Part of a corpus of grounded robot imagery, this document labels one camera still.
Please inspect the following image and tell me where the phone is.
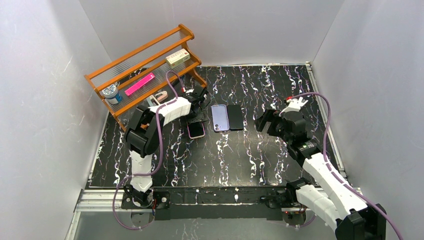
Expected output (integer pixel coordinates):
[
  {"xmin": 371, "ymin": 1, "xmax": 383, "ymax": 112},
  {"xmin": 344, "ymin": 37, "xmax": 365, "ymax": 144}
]
[{"xmin": 187, "ymin": 121, "xmax": 206, "ymax": 140}]

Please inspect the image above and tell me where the lavender phone case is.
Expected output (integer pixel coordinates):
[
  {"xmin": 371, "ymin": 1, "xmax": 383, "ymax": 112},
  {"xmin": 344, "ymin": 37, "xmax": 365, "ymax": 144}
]
[{"xmin": 210, "ymin": 104, "xmax": 230, "ymax": 132}]

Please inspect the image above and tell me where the black smartphone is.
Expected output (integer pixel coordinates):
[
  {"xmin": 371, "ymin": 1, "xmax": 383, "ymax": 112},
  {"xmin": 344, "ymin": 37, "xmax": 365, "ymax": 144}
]
[{"xmin": 226, "ymin": 104, "xmax": 244, "ymax": 131}]

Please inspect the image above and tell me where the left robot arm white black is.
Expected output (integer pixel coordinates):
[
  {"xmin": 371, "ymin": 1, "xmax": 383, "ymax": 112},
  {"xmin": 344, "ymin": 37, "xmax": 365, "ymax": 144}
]
[{"xmin": 124, "ymin": 86, "xmax": 209, "ymax": 193}]

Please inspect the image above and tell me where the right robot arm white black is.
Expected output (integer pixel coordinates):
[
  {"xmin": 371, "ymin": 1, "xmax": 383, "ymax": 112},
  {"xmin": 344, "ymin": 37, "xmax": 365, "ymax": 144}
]
[{"xmin": 254, "ymin": 109, "xmax": 387, "ymax": 240}]

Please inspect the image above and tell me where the pink white stapler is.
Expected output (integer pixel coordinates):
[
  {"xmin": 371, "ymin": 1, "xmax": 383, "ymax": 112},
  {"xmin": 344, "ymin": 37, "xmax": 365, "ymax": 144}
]
[{"xmin": 154, "ymin": 91, "xmax": 168, "ymax": 103}]

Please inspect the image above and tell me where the white cardboard box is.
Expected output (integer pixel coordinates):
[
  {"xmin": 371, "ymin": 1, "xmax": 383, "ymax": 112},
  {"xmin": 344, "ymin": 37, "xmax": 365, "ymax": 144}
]
[{"xmin": 165, "ymin": 48, "xmax": 191, "ymax": 69}]

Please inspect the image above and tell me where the teal white stapler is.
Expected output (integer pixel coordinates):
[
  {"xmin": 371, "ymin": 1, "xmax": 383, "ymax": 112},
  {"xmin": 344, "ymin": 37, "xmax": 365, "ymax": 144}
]
[{"xmin": 147, "ymin": 95, "xmax": 161, "ymax": 107}]

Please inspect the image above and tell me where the pink flat box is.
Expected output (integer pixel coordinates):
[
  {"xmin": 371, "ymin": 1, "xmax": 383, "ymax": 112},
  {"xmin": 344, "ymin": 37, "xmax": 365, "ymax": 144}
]
[{"xmin": 124, "ymin": 72, "xmax": 155, "ymax": 97}]

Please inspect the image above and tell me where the orange wooden shelf rack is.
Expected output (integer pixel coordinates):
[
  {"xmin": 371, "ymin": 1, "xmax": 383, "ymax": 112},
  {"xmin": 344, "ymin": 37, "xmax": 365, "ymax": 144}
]
[{"xmin": 85, "ymin": 24, "xmax": 208, "ymax": 130}]

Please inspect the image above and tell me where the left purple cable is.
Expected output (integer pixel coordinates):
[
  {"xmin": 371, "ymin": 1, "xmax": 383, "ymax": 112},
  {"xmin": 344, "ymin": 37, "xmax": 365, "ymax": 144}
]
[{"xmin": 111, "ymin": 70, "xmax": 188, "ymax": 232}]

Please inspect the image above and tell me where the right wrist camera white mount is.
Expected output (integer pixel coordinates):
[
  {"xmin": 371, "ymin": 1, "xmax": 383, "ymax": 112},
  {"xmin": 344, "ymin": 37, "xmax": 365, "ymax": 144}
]
[{"xmin": 279, "ymin": 97, "xmax": 308, "ymax": 117}]

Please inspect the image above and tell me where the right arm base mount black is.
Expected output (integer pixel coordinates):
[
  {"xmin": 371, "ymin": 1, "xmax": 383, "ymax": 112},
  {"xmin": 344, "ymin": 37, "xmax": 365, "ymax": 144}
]
[{"xmin": 260, "ymin": 177, "xmax": 312, "ymax": 213}]

